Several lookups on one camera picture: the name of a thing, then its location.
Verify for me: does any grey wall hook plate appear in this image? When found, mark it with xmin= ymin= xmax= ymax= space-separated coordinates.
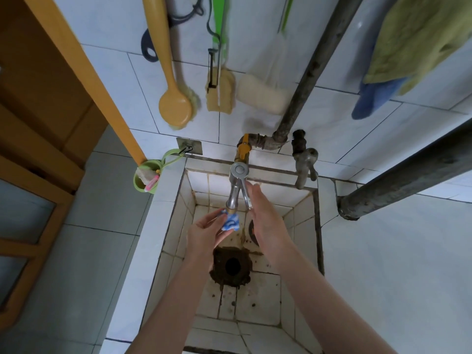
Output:
xmin=176 ymin=137 xmax=204 ymax=156

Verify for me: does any person's left hand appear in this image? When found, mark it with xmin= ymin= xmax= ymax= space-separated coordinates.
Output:
xmin=186 ymin=208 xmax=237 ymax=270

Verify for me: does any yellow valve handle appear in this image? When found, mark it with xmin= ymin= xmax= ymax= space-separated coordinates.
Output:
xmin=234 ymin=134 xmax=252 ymax=163

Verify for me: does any grey water supply pipe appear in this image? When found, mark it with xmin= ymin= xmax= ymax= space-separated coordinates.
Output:
xmin=248 ymin=0 xmax=366 ymax=151

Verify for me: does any white hanging item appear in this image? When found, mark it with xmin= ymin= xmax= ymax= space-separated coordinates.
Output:
xmin=236 ymin=0 xmax=294 ymax=116

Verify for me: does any grey metal tap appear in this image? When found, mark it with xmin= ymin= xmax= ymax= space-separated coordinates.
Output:
xmin=293 ymin=147 xmax=319 ymax=191

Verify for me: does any black tap knob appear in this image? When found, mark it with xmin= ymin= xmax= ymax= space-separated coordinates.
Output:
xmin=291 ymin=129 xmax=308 ymax=156

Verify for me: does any green plastic cup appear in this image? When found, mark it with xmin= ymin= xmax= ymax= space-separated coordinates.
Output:
xmin=132 ymin=147 xmax=187 ymax=196

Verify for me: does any blue hanging cloth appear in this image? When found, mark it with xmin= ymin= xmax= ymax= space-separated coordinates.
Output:
xmin=351 ymin=77 xmax=407 ymax=120

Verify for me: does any dark grey ring-handled tool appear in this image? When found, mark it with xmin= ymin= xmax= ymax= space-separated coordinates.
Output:
xmin=141 ymin=0 xmax=205 ymax=63

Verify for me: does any green handled sponge brush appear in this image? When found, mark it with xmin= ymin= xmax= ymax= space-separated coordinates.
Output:
xmin=204 ymin=0 xmax=237 ymax=115

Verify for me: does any yellow hanging brush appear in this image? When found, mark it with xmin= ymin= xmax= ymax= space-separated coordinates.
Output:
xmin=141 ymin=0 xmax=202 ymax=131

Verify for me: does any black thin hanging tool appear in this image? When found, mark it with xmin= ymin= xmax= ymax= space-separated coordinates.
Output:
xmin=206 ymin=48 xmax=219 ymax=94

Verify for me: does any black round drain stopper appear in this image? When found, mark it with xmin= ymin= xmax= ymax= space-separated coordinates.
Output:
xmin=248 ymin=219 xmax=265 ymax=255

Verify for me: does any chrome faucet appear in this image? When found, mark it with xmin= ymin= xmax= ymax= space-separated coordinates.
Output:
xmin=225 ymin=162 xmax=254 ymax=215

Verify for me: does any brown wooden door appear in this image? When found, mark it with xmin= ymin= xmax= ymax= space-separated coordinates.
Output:
xmin=0 ymin=0 xmax=148 ymax=331

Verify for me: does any person's right hand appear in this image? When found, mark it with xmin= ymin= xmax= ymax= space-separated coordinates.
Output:
xmin=245 ymin=181 xmax=294 ymax=263

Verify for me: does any person's right forearm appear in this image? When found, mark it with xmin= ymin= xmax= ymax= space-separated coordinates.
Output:
xmin=274 ymin=248 xmax=400 ymax=354

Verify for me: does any blue white wavy cloth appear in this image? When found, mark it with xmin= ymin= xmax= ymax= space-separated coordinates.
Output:
xmin=220 ymin=208 xmax=241 ymax=233

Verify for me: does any olive green hanging towel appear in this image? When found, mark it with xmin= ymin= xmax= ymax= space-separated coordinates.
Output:
xmin=362 ymin=0 xmax=472 ymax=97

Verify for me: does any white tiled sink basin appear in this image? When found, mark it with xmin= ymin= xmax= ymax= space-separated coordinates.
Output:
xmin=98 ymin=156 xmax=339 ymax=354

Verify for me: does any person's left forearm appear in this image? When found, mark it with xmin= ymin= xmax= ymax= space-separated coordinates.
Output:
xmin=124 ymin=259 xmax=215 ymax=354

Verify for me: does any rusty grey metal pipe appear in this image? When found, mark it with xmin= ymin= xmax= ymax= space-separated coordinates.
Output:
xmin=337 ymin=119 xmax=472 ymax=222

